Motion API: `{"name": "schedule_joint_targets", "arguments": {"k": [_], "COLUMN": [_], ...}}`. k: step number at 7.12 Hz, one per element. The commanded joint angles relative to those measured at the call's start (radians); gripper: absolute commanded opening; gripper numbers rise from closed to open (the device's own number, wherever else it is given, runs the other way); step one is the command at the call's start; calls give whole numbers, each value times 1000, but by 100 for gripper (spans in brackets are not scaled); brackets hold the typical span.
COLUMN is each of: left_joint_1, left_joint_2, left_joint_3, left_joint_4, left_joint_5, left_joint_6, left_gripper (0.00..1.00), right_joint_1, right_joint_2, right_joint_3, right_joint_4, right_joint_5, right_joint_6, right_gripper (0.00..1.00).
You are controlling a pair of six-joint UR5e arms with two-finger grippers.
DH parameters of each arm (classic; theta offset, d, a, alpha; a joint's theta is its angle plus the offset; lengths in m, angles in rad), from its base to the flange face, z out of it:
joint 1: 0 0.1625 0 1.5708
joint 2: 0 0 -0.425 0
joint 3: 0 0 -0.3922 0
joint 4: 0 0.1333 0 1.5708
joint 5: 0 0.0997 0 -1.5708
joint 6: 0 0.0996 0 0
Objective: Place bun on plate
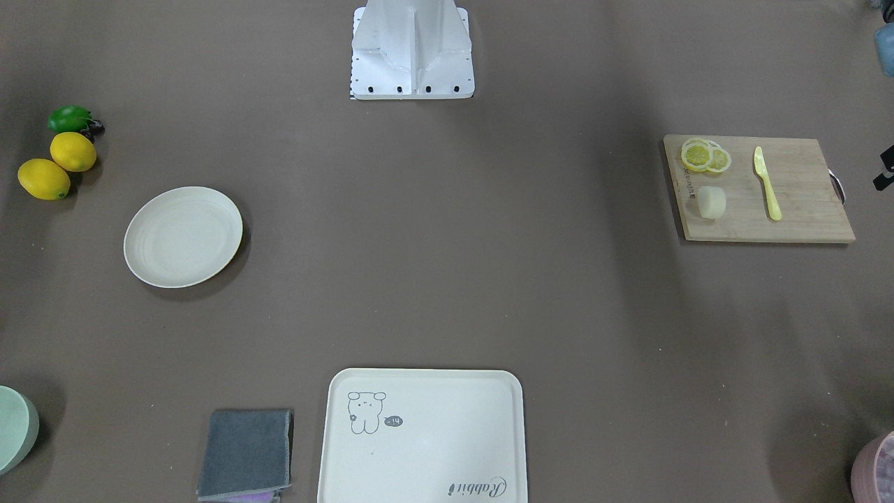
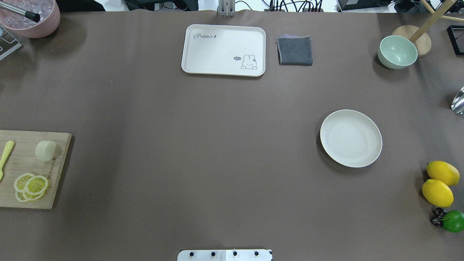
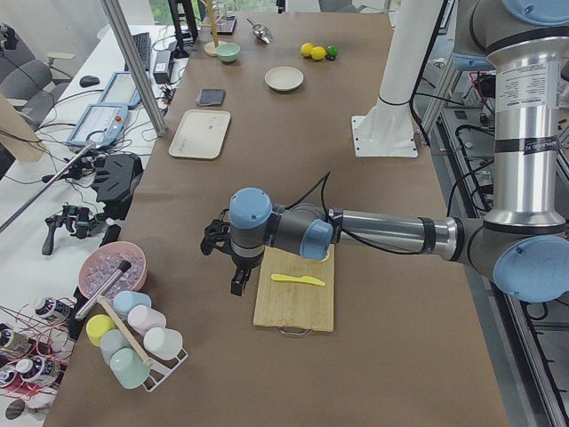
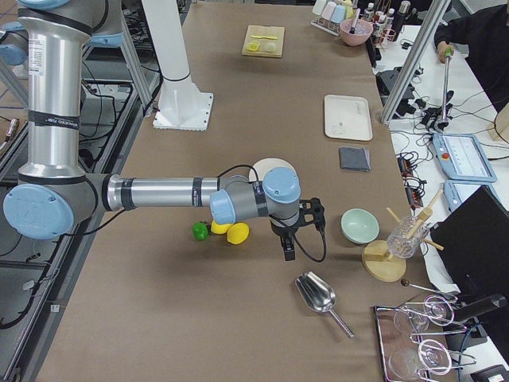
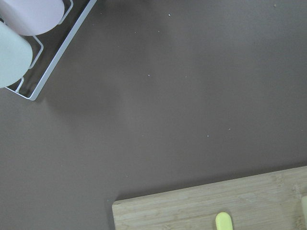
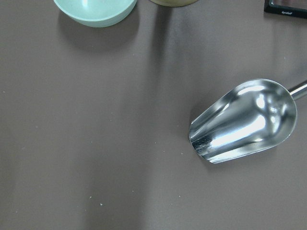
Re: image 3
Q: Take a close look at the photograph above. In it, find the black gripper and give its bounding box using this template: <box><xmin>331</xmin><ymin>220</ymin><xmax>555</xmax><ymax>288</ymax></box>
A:
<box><xmin>200</xmin><ymin>208</ymin><xmax>264</xmax><ymax>296</ymax></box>

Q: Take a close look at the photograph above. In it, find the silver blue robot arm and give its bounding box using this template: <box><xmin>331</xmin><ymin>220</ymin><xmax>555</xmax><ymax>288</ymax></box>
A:
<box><xmin>200</xmin><ymin>1</ymin><xmax>568</xmax><ymax>302</ymax></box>

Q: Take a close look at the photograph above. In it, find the beige rectangular tray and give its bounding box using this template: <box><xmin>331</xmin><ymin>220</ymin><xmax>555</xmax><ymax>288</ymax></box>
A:
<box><xmin>168</xmin><ymin>109</ymin><xmax>231</xmax><ymax>160</ymax></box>

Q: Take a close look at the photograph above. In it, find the yellow plastic knife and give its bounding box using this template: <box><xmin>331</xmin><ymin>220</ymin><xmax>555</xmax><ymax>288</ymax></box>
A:
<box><xmin>270</xmin><ymin>273</ymin><xmax>325</xmax><ymax>286</ymax></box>

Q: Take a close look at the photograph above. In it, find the bamboo cutting board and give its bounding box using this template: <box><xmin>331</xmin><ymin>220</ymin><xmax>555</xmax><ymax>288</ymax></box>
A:
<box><xmin>252</xmin><ymin>246</ymin><xmax>334</xmax><ymax>334</ymax></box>

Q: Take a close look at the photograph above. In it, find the white cup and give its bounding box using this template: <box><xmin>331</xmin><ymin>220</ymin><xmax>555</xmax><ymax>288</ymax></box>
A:
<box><xmin>143</xmin><ymin>327</ymin><xmax>183</xmax><ymax>360</ymax></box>

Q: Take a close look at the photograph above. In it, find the pink cup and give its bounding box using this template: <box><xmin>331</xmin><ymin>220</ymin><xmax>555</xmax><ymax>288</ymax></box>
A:
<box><xmin>127</xmin><ymin>304</ymin><xmax>166</xmax><ymax>335</ymax></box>

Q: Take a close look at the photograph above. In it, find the metal muddler black tip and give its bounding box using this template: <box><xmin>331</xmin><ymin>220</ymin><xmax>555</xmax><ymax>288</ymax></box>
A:
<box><xmin>74</xmin><ymin>260</ymin><xmax>132</xmax><ymax>321</ymax></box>

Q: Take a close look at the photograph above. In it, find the light blue cup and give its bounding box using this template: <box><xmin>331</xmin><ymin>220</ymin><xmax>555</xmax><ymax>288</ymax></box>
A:
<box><xmin>113</xmin><ymin>290</ymin><xmax>152</xmax><ymax>319</ymax></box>

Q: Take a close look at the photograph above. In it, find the white cup rack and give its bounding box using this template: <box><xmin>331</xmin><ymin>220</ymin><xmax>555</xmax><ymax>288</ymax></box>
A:
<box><xmin>142</xmin><ymin>349</ymin><xmax>189</xmax><ymax>392</ymax></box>

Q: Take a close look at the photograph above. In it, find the pink bowl with ice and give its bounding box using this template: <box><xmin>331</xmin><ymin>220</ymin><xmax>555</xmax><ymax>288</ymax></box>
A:
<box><xmin>78</xmin><ymin>241</ymin><xmax>148</xmax><ymax>299</ymax></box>

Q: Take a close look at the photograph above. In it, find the grey cup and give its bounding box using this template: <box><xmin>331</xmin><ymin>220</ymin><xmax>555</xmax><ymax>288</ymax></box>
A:
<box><xmin>100</xmin><ymin>329</ymin><xmax>131</xmax><ymax>366</ymax></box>

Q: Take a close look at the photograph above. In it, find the mint green cup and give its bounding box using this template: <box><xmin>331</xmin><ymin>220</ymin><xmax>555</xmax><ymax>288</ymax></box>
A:
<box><xmin>109</xmin><ymin>348</ymin><xmax>150</xmax><ymax>390</ymax></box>

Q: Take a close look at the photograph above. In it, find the yellow cup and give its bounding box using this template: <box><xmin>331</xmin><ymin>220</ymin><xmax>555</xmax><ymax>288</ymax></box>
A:
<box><xmin>86</xmin><ymin>314</ymin><xmax>116</xmax><ymax>347</ymax></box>

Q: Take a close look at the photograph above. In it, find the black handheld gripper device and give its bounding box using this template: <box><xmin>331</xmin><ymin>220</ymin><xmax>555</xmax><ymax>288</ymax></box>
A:
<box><xmin>42</xmin><ymin>154</ymin><xmax>143</xmax><ymax>255</ymax></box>

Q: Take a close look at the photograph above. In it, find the grey folded cloth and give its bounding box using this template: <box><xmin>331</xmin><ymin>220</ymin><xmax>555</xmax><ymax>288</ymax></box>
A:
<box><xmin>196</xmin><ymin>88</ymin><xmax>226</xmax><ymax>107</ymax></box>

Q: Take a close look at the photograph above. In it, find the cream round plate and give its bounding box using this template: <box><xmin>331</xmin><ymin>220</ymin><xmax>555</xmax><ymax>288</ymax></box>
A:
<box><xmin>264</xmin><ymin>66</ymin><xmax>304</xmax><ymax>92</ymax></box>

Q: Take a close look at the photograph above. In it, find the long metal pole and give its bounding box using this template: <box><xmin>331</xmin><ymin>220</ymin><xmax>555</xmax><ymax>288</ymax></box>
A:
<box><xmin>0</xmin><ymin>138</ymin><xmax>99</xmax><ymax>235</ymax></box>

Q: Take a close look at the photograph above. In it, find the blue teach pendant near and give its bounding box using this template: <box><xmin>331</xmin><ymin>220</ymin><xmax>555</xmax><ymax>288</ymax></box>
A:
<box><xmin>67</xmin><ymin>103</ymin><xmax>129</xmax><ymax>148</ymax></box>

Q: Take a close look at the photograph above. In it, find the blue teach pendant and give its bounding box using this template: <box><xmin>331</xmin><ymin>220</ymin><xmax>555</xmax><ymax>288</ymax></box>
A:
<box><xmin>67</xmin><ymin>103</ymin><xmax>129</xmax><ymax>148</ymax></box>
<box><xmin>100</xmin><ymin>71</ymin><xmax>141</xmax><ymax>109</ymax></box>

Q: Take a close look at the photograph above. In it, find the blue teach pendant far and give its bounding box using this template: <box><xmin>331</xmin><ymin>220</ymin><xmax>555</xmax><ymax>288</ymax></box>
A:
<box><xmin>100</xmin><ymin>71</ymin><xmax>141</xmax><ymax>109</ymax></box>

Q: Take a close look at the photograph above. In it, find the mint green bowl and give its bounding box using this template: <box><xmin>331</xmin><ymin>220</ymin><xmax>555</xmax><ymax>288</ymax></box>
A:
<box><xmin>216</xmin><ymin>43</ymin><xmax>241</xmax><ymax>63</ymax></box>

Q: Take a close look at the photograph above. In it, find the wooden cup tree stand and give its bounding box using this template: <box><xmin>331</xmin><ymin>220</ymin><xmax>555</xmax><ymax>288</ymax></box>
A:
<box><xmin>200</xmin><ymin>0</ymin><xmax>224</xmax><ymax>57</ymax></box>

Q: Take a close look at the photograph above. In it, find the yellow lemon near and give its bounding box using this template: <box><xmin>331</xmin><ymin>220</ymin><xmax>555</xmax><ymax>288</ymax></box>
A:
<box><xmin>309</xmin><ymin>46</ymin><xmax>327</xmax><ymax>61</ymax></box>

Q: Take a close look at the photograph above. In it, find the yellow lemon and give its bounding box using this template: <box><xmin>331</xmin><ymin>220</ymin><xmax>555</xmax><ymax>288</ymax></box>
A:
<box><xmin>300</xmin><ymin>43</ymin><xmax>314</xmax><ymax>58</ymax></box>
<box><xmin>309</xmin><ymin>46</ymin><xmax>327</xmax><ymax>61</ymax></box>

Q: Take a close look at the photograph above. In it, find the yellow lemon far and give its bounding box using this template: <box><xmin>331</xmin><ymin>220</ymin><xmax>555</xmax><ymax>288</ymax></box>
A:
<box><xmin>300</xmin><ymin>43</ymin><xmax>314</xmax><ymax>58</ymax></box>

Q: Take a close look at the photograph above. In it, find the green lime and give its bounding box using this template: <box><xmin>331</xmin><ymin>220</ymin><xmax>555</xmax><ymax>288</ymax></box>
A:
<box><xmin>326</xmin><ymin>45</ymin><xmax>339</xmax><ymax>60</ymax></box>

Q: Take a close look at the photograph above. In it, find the metal scoop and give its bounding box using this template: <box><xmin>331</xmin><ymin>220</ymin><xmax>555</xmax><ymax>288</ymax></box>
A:
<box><xmin>246</xmin><ymin>18</ymin><xmax>273</xmax><ymax>44</ymax></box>

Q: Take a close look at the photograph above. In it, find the black computer mouse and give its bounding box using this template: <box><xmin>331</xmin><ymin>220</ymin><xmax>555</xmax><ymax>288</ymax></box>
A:
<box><xmin>79</xmin><ymin>76</ymin><xmax>100</xmax><ymax>88</ymax></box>

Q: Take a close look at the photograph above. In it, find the black keyboard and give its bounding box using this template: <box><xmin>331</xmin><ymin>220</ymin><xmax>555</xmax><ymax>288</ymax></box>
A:
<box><xmin>132</xmin><ymin>32</ymin><xmax>152</xmax><ymax>71</ymax></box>

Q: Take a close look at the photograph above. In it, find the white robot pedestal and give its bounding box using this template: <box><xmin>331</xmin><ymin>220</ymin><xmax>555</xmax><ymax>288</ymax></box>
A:
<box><xmin>351</xmin><ymin>0</ymin><xmax>446</xmax><ymax>158</ymax></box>

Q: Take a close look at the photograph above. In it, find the aluminium frame post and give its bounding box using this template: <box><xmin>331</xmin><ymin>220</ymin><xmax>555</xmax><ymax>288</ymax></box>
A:
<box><xmin>100</xmin><ymin>0</ymin><xmax>166</xmax><ymax>137</ymax></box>

